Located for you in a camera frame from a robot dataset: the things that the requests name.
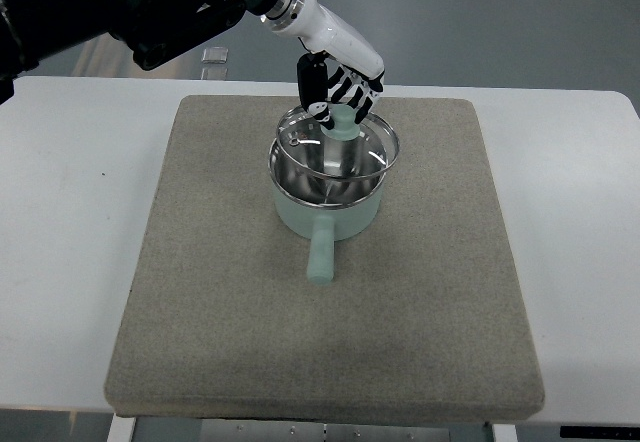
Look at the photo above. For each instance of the metal table frame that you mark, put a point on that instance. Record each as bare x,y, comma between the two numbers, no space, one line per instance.
250,430

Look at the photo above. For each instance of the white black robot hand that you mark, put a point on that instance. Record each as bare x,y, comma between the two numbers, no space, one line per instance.
338,61

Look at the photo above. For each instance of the glass lid with green knob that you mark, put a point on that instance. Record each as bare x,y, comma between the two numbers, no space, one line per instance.
350,151

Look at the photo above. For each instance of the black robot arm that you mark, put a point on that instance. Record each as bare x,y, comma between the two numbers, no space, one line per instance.
156,31

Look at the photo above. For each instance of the grey fabric mat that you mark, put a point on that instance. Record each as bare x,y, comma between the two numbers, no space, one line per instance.
423,322

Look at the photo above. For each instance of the clear floor plate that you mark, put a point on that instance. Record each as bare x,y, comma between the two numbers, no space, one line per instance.
215,55

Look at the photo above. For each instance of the mint green pot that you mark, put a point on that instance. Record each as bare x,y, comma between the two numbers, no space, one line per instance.
310,210

